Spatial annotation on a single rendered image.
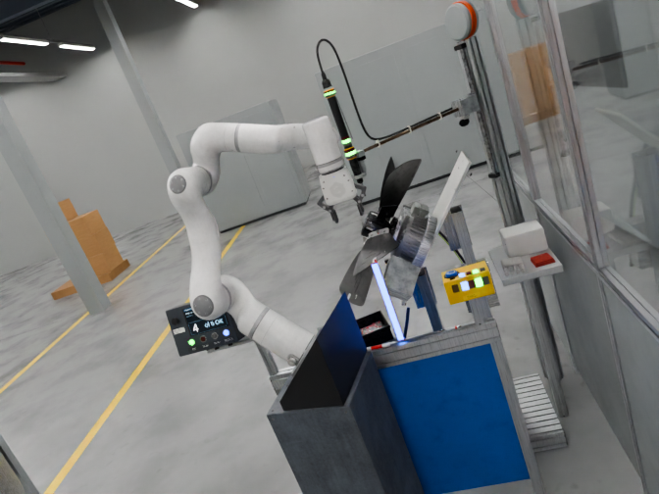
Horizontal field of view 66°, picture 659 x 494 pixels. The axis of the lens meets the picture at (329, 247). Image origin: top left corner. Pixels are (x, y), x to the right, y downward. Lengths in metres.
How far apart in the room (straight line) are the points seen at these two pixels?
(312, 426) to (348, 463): 0.17
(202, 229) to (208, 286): 0.18
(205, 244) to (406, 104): 6.19
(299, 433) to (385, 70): 6.39
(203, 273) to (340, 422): 0.64
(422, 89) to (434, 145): 0.81
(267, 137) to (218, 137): 0.16
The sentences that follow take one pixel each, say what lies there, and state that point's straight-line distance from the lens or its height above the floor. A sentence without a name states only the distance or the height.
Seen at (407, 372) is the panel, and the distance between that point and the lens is 2.05.
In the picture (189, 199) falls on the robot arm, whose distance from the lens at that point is 1.65.
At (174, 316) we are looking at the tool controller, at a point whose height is 1.23.
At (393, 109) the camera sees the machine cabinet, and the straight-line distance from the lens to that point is 7.65.
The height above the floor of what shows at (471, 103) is 1.54.
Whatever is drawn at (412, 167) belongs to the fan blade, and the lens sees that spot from 2.15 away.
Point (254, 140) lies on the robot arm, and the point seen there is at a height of 1.75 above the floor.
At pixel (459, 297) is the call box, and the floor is 1.00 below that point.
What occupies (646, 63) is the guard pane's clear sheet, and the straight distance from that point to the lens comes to 1.17.
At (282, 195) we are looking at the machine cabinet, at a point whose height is 0.30.
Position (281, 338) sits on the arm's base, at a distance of 1.69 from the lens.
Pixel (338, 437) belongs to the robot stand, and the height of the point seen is 0.82.
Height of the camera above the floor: 1.82
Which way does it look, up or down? 16 degrees down
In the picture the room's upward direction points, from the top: 21 degrees counter-clockwise
